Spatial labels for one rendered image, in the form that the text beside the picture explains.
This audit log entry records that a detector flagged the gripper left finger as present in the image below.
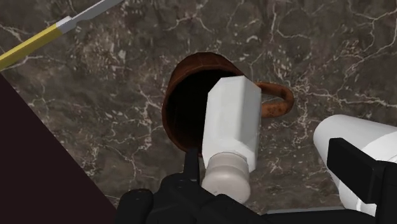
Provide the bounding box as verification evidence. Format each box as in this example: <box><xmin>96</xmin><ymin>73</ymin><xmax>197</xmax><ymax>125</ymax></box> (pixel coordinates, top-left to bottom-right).
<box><xmin>115</xmin><ymin>147</ymin><xmax>206</xmax><ymax>224</ymax></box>

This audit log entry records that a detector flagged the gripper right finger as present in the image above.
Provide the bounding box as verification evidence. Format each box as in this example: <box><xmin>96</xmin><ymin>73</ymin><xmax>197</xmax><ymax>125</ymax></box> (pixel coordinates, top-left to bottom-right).
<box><xmin>326</xmin><ymin>137</ymin><xmax>397</xmax><ymax>224</ymax></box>

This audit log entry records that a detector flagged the white cylinder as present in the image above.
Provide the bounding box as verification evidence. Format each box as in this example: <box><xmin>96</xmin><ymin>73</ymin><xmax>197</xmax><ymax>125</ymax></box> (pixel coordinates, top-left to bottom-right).
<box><xmin>312</xmin><ymin>114</ymin><xmax>397</xmax><ymax>217</ymax></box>

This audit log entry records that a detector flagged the brown mug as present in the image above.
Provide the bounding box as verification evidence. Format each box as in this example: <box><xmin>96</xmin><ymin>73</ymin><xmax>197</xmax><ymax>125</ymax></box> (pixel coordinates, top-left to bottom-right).
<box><xmin>161</xmin><ymin>52</ymin><xmax>295</xmax><ymax>153</ymax></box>

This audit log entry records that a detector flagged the white bottle with grey cap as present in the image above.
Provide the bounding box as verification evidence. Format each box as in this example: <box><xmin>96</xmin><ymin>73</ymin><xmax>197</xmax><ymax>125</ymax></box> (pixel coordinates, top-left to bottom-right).
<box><xmin>200</xmin><ymin>75</ymin><xmax>262</xmax><ymax>204</ymax></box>

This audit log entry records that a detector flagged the yellow-handled knife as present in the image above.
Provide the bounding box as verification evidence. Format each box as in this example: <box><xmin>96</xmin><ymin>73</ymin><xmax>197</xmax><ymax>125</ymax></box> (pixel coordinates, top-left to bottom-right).
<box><xmin>0</xmin><ymin>0</ymin><xmax>125</xmax><ymax>71</ymax></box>

